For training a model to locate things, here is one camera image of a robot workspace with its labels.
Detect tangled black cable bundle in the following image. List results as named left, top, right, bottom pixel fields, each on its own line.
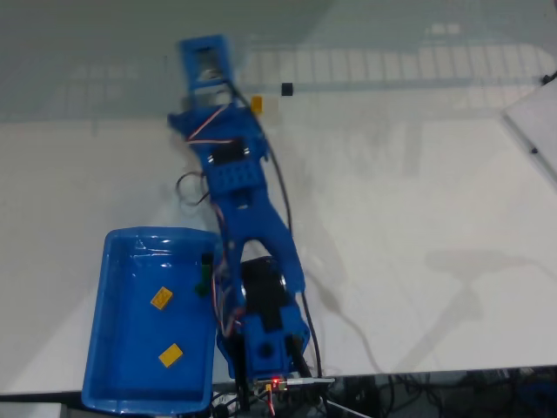
left=304, top=367, right=557, bottom=418

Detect controller board with red light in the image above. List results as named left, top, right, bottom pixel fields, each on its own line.
left=251, top=376, right=292, bottom=393

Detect blue plastic bin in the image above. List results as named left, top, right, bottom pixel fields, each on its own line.
left=81, top=226, right=222, bottom=415

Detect white board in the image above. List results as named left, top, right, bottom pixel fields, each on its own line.
left=500, top=80, right=557, bottom=192

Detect red white servo wires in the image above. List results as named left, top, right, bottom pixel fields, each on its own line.
left=176, top=104, right=245, bottom=339

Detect thick black power cable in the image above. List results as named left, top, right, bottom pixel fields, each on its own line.
left=285, top=334, right=313, bottom=378

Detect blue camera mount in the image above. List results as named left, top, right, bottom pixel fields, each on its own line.
left=178, top=34, right=238, bottom=99

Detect black camera cable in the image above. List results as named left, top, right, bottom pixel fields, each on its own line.
left=224, top=80, right=325, bottom=378

